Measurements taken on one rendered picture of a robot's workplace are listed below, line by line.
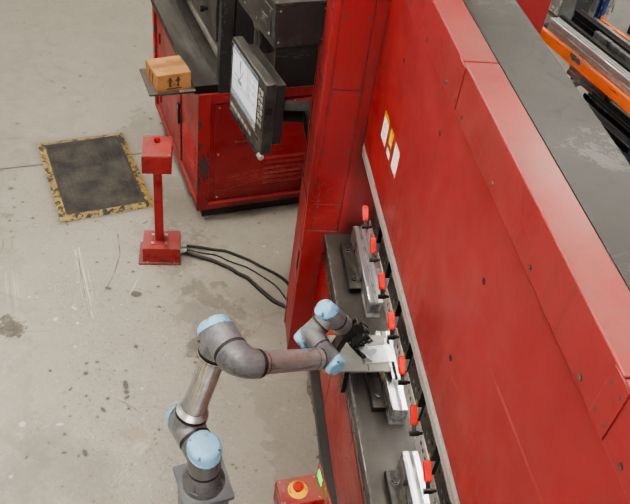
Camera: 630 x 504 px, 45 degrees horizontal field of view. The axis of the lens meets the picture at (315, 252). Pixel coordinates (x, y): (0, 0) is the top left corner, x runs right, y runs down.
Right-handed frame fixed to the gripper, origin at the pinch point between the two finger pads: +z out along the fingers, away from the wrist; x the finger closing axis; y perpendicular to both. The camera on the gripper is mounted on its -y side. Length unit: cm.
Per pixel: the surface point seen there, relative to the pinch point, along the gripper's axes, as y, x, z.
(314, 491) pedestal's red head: -36, -41, 0
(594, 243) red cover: 85, -82, -97
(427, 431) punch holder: 18, -56, -23
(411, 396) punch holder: 15.5, -38.4, -17.0
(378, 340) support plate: 4.7, 6.8, 5.4
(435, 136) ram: 68, 2, -71
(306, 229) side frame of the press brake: -10, 88, 6
